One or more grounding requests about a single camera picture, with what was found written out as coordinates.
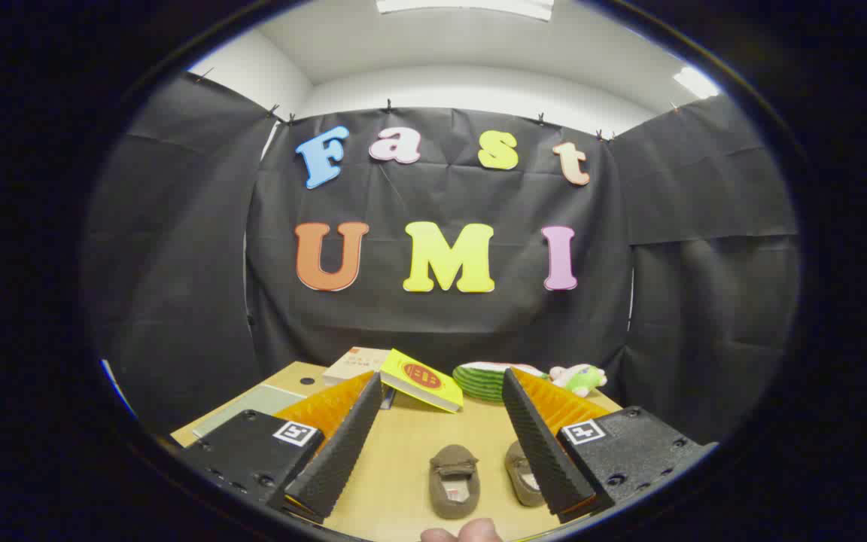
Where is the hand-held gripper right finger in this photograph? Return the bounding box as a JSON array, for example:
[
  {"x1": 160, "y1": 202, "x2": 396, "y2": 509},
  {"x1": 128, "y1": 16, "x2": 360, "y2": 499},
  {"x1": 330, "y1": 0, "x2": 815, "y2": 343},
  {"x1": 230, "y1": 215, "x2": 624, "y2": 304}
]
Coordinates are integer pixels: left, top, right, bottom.
[{"x1": 501, "y1": 367, "x2": 719, "y2": 525}]

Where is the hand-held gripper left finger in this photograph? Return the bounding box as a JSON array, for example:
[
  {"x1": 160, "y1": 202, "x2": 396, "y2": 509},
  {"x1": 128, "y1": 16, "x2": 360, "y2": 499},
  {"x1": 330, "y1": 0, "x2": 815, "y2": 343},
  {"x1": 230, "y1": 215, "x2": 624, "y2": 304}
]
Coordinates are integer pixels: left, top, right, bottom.
[{"x1": 174, "y1": 371, "x2": 383, "y2": 525}]

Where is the brown fuzzy shoe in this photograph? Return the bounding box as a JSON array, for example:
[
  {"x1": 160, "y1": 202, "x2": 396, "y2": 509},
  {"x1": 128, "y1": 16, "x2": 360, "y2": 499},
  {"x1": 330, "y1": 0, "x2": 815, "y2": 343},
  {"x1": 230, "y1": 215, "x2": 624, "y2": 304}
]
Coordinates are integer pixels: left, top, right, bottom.
[
  {"x1": 505, "y1": 440, "x2": 547, "y2": 507},
  {"x1": 428, "y1": 444, "x2": 481, "y2": 520}
]

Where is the cream fabric storage box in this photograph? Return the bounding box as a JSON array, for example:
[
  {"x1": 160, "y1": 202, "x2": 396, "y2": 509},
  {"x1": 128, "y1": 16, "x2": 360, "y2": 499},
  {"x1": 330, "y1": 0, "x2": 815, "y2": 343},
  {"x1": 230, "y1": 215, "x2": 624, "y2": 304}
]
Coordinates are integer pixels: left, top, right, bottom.
[{"x1": 193, "y1": 384, "x2": 306, "y2": 439}]

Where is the small green pink plush toy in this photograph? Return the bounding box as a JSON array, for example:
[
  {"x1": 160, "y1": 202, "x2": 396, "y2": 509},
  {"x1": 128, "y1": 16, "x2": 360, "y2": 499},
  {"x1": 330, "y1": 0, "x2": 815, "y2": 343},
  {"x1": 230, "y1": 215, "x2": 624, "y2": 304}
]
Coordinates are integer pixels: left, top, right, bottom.
[{"x1": 550, "y1": 364, "x2": 607, "y2": 397}]

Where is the beige paperback book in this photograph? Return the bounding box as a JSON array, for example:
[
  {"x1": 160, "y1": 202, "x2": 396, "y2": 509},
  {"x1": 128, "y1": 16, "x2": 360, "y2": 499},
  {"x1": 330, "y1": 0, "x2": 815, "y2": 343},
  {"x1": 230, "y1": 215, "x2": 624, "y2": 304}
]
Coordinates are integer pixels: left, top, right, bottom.
[{"x1": 322, "y1": 346, "x2": 391, "y2": 386}]

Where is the watermelon slice plush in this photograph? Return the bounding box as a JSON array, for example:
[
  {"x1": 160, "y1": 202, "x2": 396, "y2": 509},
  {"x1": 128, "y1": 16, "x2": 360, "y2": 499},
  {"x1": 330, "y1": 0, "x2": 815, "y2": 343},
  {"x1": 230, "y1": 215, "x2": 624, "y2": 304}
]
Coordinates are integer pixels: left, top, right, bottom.
[{"x1": 452, "y1": 361, "x2": 551, "y2": 403}]

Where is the yellow book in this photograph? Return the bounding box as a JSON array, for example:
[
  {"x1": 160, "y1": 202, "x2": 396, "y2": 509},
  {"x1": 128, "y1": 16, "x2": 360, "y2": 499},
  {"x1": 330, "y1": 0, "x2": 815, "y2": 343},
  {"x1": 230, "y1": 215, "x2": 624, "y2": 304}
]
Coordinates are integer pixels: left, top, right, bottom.
[{"x1": 379, "y1": 348, "x2": 464, "y2": 414}]

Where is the black backdrop cloth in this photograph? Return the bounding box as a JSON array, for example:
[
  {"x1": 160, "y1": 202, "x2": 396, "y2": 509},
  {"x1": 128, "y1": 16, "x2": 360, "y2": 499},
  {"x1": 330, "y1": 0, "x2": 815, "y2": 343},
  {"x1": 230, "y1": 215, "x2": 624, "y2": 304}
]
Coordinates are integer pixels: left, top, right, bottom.
[{"x1": 80, "y1": 72, "x2": 803, "y2": 437}]

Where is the ceiling light panel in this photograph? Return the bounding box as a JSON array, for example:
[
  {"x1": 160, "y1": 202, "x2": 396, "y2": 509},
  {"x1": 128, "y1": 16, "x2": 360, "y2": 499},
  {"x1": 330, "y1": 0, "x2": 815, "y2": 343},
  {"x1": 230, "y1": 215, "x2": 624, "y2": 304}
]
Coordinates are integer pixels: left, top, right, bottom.
[{"x1": 673, "y1": 66, "x2": 722, "y2": 100}]

